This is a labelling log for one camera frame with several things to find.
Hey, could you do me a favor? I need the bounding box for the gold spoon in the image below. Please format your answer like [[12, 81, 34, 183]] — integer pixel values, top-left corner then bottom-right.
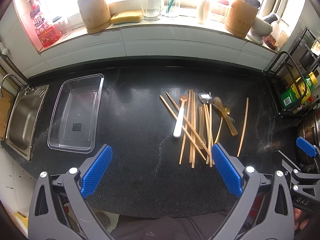
[[214, 105, 230, 143]]

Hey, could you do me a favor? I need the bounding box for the bamboo chopstick six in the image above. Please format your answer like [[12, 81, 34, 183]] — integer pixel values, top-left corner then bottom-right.
[[203, 103, 210, 164]]

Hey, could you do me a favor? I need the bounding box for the bamboo chopstick two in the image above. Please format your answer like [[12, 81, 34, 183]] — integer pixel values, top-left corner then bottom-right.
[[166, 93, 210, 163]]

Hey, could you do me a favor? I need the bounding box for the brown wooden spoon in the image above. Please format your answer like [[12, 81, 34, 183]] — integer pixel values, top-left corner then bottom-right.
[[213, 96, 238, 137]]

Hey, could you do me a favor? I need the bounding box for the bamboo chopstick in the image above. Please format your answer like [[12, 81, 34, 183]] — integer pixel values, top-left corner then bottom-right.
[[236, 98, 249, 157]]

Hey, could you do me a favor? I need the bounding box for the steel spoon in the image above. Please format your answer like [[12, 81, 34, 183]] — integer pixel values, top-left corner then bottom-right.
[[198, 92, 219, 112]]

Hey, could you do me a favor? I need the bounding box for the white handled orange spoon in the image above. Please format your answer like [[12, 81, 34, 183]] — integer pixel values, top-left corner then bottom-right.
[[173, 95, 188, 138]]

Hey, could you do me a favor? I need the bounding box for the bamboo chopstick four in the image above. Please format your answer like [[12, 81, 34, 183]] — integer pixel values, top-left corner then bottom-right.
[[189, 89, 195, 164]]

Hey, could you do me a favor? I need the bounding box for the bamboo chopstick one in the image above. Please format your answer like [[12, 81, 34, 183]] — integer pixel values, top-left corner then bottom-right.
[[159, 95, 205, 160]]

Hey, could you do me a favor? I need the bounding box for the bamboo chopstick five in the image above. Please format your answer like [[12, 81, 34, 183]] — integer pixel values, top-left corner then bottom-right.
[[191, 90, 196, 168]]

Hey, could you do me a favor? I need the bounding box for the translucent amber plastic spoon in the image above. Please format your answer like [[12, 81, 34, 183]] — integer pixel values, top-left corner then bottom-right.
[[198, 104, 206, 144]]

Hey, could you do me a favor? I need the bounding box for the bamboo chopstick seven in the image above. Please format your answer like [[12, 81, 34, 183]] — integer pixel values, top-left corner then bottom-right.
[[209, 99, 213, 167]]

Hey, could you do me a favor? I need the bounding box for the person right hand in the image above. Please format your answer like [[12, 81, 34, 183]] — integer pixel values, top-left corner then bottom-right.
[[293, 208, 310, 231]]

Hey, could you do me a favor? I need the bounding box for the clear plastic tray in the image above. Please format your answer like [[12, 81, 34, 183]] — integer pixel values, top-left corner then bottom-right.
[[47, 74, 104, 154]]

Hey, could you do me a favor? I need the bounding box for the green box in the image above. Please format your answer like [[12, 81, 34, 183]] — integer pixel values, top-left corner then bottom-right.
[[280, 77, 314, 109]]

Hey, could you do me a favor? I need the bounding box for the stainless steel sink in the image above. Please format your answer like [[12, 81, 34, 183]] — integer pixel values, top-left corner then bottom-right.
[[5, 85, 49, 161]]

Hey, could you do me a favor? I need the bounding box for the chrome faucet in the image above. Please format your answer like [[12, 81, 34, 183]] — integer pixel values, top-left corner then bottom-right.
[[1, 73, 30, 99]]

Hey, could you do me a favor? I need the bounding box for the wooden cutting board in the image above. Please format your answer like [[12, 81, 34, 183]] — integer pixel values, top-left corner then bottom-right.
[[0, 90, 14, 141]]

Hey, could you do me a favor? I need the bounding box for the white ceramic mortar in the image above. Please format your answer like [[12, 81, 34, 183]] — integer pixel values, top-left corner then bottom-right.
[[247, 13, 278, 45]]

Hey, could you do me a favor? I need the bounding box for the right bamboo utensil holder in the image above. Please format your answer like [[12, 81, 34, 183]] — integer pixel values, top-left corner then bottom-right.
[[224, 0, 258, 38]]

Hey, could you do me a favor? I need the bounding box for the bamboo utensil holder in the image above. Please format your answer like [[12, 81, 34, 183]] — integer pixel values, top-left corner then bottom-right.
[[78, 0, 111, 34], [224, 0, 258, 38]]

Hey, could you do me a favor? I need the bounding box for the red detergent bottle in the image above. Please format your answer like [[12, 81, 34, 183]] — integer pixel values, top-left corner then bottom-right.
[[28, 0, 62, 48]]

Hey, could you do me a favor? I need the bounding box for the small glass jar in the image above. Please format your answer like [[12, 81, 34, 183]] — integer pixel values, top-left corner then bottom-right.
[[52, 16, 72, 38]]

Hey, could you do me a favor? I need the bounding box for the left bamboo utensil holder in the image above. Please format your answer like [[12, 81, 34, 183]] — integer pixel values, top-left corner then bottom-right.
[[78, 0, 111, 34]]

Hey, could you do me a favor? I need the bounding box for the yellow sponge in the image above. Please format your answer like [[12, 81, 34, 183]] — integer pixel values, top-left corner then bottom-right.
[[111, 10, 143, 25]]

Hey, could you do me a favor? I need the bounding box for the clear glass pitcher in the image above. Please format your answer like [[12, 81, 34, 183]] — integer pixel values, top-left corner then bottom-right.
[[141, 0, 161, 22]]

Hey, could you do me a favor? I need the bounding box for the teal toothbrush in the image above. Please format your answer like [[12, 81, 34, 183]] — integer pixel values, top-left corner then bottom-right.
[[165, 0, 181, 17]]

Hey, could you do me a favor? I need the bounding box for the black wire rack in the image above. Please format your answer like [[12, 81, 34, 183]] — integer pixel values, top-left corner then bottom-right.
[[264, 27, 319, 117]]

